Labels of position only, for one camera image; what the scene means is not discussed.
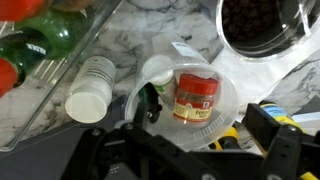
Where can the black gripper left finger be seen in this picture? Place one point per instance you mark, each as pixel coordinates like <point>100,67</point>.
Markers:
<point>148,103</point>

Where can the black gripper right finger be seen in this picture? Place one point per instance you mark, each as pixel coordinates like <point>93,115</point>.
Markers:
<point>261,126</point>

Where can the clear plastic cup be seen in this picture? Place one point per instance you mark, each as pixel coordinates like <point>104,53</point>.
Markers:
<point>226,110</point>

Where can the clear plastic container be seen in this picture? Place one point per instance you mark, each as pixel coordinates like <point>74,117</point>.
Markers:
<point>66,83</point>

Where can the yellow and blue tube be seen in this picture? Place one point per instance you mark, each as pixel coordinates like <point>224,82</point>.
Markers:
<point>280,111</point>

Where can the yellow and black tool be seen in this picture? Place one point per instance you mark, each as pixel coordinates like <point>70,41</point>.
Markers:
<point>228,135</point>

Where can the red lid spice jar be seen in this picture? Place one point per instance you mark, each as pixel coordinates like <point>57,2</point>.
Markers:
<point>196,96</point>

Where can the white paper sheet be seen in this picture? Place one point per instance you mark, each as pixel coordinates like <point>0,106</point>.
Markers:
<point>246,78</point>

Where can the white plastic bottle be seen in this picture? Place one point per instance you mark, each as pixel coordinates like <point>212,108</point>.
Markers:
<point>91,90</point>

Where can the clear jar of coffee beans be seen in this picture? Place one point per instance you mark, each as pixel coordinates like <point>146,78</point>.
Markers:
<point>256,23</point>

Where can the light green bottle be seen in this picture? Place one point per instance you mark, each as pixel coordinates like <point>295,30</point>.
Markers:
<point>63,33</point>

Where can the dark green labelled bottle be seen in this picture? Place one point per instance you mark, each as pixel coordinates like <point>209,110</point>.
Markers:
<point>23,50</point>

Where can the red round item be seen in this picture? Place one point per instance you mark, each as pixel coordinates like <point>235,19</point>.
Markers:
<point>6,76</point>

